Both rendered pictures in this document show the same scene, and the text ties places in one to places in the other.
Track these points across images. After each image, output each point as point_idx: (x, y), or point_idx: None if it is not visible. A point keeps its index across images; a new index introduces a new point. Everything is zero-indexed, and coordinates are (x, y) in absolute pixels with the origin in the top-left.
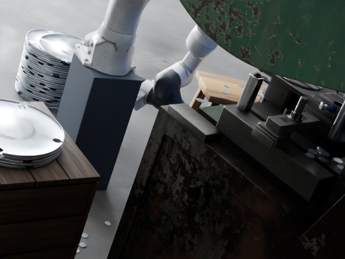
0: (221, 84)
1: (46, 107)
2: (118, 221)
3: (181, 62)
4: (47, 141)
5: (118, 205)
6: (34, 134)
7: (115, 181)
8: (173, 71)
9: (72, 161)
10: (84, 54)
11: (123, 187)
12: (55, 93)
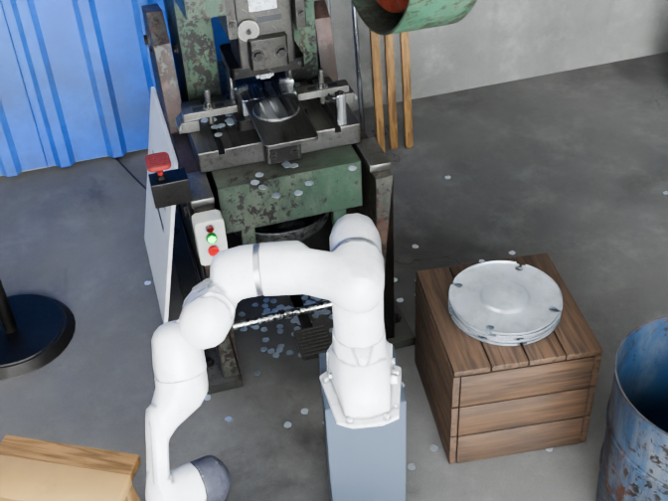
0: (78, 497)
1: (450, 363)
2: None
3: (170, 476)
4: (468, 282)
5: (323, 448)
6: (481, 289)
7: (307, 492)
8: (198, 465)
9: (440, 285)
10: (392, 389)
11: (299, 480)
12: None
